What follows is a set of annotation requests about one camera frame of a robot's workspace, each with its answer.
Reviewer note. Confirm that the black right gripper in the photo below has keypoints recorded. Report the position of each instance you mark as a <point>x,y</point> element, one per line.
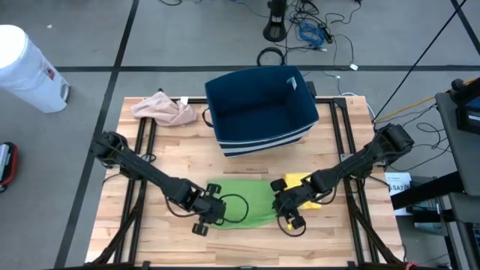
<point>298,198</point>

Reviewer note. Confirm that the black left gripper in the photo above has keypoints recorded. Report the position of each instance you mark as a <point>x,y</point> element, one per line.
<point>193,198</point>

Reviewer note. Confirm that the green towel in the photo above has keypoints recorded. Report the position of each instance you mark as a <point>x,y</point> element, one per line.
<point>258,202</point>

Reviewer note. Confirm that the yellow towel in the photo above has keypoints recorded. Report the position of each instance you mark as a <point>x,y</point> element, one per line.
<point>294,178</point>

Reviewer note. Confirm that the navy white striped fabric basket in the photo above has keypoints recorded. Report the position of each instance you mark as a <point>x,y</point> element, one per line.
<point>258,108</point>

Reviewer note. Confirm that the pink towel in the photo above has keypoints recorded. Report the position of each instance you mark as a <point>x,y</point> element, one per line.
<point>161,110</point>

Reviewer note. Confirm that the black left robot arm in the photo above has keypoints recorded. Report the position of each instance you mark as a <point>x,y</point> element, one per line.
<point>142,170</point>

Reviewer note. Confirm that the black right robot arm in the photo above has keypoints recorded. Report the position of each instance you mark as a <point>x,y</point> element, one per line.
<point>360,161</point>

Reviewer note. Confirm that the white paper sign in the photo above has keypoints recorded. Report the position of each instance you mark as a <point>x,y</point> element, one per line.
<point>397,183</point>

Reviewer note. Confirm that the black stand base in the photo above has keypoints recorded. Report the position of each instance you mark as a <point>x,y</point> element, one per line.
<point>275,30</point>

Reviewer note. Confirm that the grey cart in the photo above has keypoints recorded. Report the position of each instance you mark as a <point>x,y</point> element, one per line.
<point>461,157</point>

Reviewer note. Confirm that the thin black pole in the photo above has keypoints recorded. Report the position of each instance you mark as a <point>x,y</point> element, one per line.
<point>420,60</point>

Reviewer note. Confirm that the black device with blue screen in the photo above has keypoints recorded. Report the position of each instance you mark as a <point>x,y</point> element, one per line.
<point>468,120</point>

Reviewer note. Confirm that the red and black device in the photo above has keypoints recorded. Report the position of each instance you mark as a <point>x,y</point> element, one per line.
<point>9,165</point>

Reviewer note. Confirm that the white trash bin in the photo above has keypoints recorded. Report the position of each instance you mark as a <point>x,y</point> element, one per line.
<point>30,75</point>

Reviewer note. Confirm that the black metal table frame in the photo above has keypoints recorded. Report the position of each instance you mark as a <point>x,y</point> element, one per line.
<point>326,100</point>

